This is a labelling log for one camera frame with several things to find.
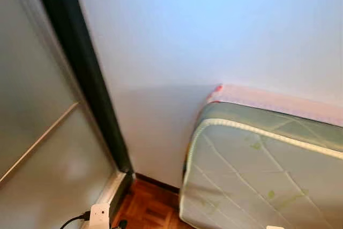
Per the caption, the dark wooden baseboard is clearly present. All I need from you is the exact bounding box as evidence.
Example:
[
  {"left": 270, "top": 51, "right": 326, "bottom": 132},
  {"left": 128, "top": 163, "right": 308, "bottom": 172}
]
[{"left": 134, "top": 173, "right": 180, "bottom": 195}]

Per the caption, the frosted glass door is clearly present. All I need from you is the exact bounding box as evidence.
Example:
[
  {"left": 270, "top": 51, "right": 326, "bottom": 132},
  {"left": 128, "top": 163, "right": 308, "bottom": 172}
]
[{"left": 0, "top": 0, "right": 126, "bottom": 229}]

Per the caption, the pale pink white board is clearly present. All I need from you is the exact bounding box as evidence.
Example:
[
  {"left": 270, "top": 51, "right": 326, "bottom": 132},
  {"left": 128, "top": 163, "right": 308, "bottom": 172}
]
[{"left": 206, "top": 84, "right": 343, "bottom": 128}]

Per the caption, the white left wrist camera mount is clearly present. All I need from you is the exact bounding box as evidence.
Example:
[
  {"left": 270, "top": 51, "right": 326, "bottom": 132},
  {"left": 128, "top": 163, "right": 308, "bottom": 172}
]
[{"left": 88, "top": 203, "right": 110, "bottom": 229}]

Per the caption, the dark door frame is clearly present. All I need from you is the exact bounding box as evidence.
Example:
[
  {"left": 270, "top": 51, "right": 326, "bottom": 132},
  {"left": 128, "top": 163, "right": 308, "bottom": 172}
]
[{"left": 29, "top": 0, "right": 135, "bottom": 224}]

